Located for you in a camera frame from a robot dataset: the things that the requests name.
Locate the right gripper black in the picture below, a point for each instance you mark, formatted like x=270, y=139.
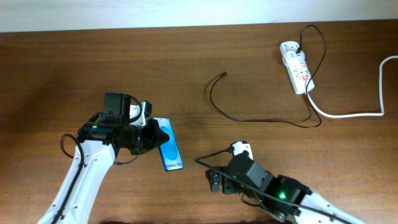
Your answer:
x=213, y=182

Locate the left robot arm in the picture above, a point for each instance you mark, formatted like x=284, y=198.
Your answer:
x=124, y=122

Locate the white power strip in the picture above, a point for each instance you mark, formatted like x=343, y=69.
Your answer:
x=298, y=72

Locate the blue Galaxy smartphone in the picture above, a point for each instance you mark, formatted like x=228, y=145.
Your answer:
x=169, y=150

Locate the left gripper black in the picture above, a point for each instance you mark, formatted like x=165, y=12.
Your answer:
x=155, y=132

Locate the white USB charger plug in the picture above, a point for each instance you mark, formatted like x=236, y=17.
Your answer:
x=290, y=57

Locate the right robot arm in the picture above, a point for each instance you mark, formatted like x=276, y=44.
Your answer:
x=282, y=197

